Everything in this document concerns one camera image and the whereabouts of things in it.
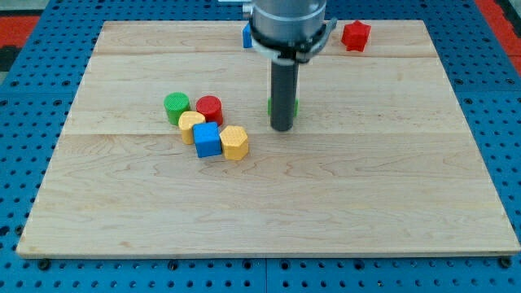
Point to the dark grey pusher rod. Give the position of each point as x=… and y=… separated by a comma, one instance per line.
x=283, y=90

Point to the green star block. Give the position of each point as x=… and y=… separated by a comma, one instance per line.
x=296, y=107

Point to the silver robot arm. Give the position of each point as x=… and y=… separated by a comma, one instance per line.
x=288, y=33

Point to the blue block behind arm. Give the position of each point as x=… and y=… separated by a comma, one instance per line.
x=247, y=38

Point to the red star block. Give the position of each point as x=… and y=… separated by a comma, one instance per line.
x=356, y=36

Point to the red cylinder block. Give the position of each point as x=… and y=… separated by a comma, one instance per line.
x=211, y=108

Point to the yellow hexagon block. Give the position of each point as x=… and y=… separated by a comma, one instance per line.
x=234, y=142

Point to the blue cube block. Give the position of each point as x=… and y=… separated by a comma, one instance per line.
x=207, y=139

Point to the yellow rounded block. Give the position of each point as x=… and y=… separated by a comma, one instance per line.
x=186, y=123

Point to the green cylinder block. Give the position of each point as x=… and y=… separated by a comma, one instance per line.
x=175, y=104

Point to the wooden board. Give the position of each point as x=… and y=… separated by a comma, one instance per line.
x=380, y=161

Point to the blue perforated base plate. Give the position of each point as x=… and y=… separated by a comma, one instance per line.
x=38, y=91

